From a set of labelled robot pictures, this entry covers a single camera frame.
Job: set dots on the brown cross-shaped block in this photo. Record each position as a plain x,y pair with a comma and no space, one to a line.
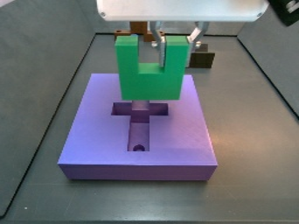
146,30

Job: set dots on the green U-shaped block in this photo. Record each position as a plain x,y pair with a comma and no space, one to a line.
147,81

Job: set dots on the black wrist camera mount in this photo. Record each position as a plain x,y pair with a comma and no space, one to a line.
288,10

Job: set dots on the black metal fixture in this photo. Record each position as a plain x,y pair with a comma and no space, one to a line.
202,57

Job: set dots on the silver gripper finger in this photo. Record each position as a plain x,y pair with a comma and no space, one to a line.
159,46
194,38

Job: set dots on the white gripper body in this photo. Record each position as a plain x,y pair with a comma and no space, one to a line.
182,10

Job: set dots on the purple board with cross slot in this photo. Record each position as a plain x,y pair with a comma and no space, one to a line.
170,149

